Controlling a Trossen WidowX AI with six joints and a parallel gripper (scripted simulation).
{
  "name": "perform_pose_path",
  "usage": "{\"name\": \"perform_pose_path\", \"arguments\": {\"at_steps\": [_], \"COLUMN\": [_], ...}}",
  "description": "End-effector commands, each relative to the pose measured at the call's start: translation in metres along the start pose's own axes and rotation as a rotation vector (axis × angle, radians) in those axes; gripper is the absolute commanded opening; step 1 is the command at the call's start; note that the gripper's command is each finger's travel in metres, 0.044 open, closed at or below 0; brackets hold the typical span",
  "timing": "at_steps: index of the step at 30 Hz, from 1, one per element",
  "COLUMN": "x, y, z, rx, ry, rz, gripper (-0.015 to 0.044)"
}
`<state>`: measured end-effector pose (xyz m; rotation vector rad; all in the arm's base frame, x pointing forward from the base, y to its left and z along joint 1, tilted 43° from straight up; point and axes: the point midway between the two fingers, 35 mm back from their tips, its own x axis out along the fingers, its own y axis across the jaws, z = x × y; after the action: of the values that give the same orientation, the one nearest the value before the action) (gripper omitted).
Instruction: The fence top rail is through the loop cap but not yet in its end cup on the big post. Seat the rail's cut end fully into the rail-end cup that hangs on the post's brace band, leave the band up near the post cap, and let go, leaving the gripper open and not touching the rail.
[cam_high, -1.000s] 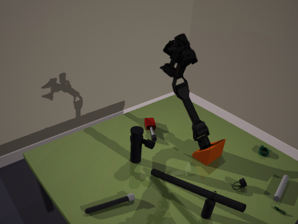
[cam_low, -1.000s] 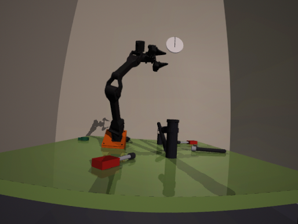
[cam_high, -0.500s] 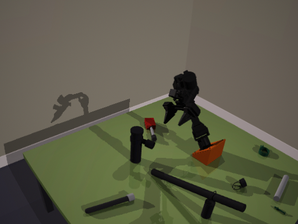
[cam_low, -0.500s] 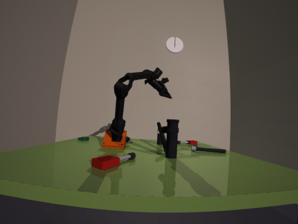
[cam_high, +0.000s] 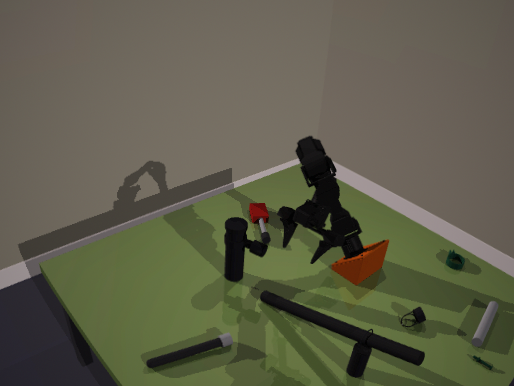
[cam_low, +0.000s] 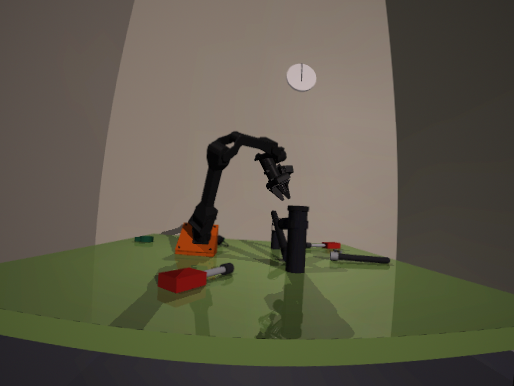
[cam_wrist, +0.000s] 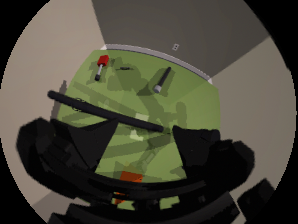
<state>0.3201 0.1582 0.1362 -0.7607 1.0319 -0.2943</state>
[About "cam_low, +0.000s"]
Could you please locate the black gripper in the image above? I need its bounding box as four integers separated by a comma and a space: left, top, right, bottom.
264, 163, 291, 201

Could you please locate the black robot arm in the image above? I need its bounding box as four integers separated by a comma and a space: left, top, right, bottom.
188, 131, 294, 244

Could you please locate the black cylindrical post with cap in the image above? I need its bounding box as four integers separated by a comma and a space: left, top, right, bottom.
285, 206, 310, 273

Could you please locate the black cylindrical pipe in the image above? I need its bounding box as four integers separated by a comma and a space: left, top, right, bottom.
271, 210, 287, 262

